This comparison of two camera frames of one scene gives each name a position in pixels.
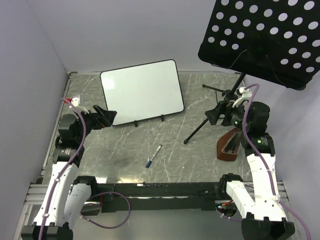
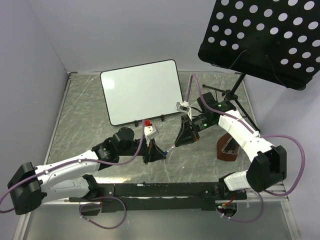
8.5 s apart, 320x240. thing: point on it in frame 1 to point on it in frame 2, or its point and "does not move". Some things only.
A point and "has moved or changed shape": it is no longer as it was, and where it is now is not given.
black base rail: [162, 197] does not move
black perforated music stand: [276, 40] does not move
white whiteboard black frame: [142, 91] does not move
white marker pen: [156, 152] has moved or changed shape
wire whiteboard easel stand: [136, 122] does not move
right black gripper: [224, 106] to [187, 134]
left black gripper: [97, 117] to [156, 153]
